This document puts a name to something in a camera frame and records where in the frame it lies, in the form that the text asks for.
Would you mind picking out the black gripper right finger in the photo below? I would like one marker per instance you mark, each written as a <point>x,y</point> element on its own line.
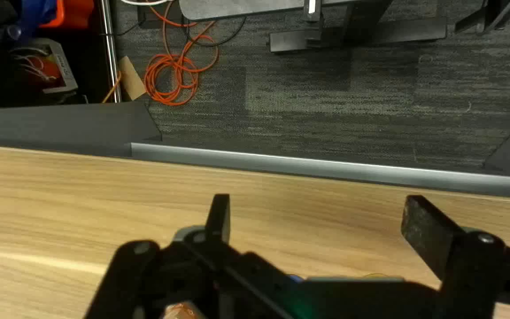
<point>432,230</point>

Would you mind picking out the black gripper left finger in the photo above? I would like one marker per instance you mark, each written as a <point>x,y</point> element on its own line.
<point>220,218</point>

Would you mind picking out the cardboard tube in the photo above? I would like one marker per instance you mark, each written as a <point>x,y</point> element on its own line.
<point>131,76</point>

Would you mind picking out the white metal pole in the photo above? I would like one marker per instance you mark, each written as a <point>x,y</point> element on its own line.
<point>110,53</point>

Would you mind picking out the grey desk with dark legs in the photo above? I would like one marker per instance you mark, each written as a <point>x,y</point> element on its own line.
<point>237,7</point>

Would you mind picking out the grey bin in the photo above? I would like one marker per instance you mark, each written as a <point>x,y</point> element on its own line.
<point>62,73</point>

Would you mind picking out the black chair base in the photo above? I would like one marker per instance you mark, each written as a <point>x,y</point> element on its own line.
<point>490,11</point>

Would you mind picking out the orange and blue bag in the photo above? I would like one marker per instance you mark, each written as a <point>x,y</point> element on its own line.
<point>71,11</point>

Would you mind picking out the grey rail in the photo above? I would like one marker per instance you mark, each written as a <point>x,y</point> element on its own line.
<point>326,168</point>

